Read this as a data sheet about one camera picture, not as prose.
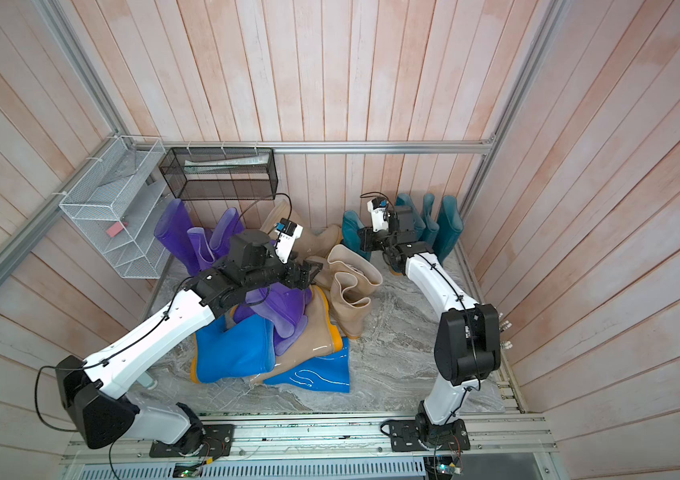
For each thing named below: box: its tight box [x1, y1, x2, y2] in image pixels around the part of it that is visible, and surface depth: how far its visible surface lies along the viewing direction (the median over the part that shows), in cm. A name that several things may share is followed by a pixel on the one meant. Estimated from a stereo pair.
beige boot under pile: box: [250, 285, 343, 384], surface depth 84 cm
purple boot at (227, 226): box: [210, 207, 245, 257], surface depth 86 cm
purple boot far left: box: [154, 198, 200, 276], surface depth 90 cm
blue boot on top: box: [195, 314, 276, 384], surface depth 77 cm
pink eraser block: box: [106, 221, 129, 237], surface depth 85 cm
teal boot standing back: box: [433, 195, 464, 265], surface depth 90 cm
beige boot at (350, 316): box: [330, 272, 371, 339], surface depth 84 cm
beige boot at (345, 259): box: [312, 244, 383, 297], surface depth 76 cm
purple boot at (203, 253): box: [187, 227, 215, 272], surface depth 86 cm
